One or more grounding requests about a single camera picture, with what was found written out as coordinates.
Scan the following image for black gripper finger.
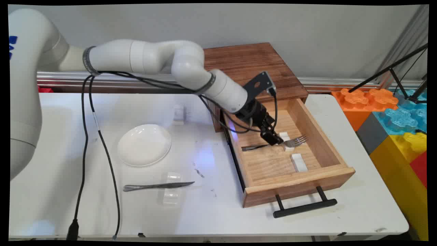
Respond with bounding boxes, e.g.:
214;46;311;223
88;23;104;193
268;125;284;145
260;127;276;145

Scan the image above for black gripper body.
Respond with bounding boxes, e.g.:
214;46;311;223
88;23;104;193
236;101;277;133

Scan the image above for silver metal fork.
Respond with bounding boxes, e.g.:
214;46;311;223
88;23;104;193
241;135;309;152

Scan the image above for silver metal knife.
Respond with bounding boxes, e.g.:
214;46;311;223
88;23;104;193
123;181;196;192

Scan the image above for small white cutlery rest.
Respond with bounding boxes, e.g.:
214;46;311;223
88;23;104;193
278;132;295;152
173;105;187;126
291;153;309;173

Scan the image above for light wooden drawer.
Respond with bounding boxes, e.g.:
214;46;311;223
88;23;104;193
222;98;356;208

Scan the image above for dark brown wooden cabinet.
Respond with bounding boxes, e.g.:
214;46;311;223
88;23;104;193
199;42;309;133

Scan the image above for orange giant toy block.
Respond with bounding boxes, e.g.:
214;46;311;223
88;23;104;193
331;88;399;132

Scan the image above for grey giant toy block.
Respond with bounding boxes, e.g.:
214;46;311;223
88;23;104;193
356;113;390;155

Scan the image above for long translucent white cutlery rest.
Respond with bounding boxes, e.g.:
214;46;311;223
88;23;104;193
163;172;182;205

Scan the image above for white round plate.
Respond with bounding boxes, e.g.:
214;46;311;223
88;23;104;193
117;124;172;167

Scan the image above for black tripod stand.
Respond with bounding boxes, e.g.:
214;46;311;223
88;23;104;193
348;44;429;105

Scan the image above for blue giant toy block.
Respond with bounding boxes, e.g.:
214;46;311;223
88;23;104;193
372;90;428;136

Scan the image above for red giant toy block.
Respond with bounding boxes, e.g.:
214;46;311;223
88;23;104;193
409;150;428;189

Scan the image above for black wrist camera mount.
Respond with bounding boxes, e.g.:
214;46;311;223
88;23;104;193
243;71;276;103

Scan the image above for black drawer slide rail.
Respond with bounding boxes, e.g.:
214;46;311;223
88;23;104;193
224;129;246;192

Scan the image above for black drawer handle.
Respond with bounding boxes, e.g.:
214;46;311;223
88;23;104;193
273;186;338;218

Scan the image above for aluminium rail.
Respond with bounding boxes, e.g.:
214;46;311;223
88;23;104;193
37;71;424;94

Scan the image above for thin black cable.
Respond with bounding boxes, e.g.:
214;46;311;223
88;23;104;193
88;70;278;241

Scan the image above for thick black cable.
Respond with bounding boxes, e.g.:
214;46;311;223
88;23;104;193
66;70;255;241

